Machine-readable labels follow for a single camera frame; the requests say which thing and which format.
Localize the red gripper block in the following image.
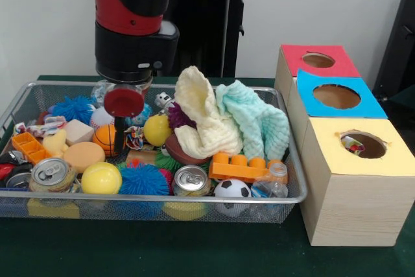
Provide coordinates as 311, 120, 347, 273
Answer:
103, 88, 145, 154

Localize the cream waffle cloth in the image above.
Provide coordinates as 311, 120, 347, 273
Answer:
174, 66, 243, 160

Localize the light teal waffle cloth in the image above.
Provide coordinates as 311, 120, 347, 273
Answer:
215, 78, 291, 161

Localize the wooden box with three holes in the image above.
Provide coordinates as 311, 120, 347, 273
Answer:
274, 44, 415, 247

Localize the orange toy basketball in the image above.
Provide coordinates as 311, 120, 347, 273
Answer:
93, 124, 119, 157

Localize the white toy baseball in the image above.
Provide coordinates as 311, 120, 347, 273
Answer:
89, 107, 115, 128

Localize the yellow smooth ball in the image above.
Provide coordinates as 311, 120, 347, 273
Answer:
80, 162, 123, 195

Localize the blue spiky rubber ball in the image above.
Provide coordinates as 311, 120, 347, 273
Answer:
118, 162, 172, 197
51, 95, 98, 123

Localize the brown toy football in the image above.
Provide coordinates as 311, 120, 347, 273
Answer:
164, 133, 211, 166

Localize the orange toy building block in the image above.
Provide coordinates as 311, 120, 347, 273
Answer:
209, 152, 288, 183

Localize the black and white soccer ball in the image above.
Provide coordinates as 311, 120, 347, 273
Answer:
213, 178, 252, 217

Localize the dark green side table cloth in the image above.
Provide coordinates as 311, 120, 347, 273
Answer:
390, 87, 415, 104

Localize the black upright panel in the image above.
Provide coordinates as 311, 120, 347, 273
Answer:
372, 0, 415, 98

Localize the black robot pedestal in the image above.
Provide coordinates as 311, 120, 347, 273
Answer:
161, 0, 261, 78

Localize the shallow wire mesh bin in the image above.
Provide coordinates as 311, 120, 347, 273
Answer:
0, 80, 308, 224

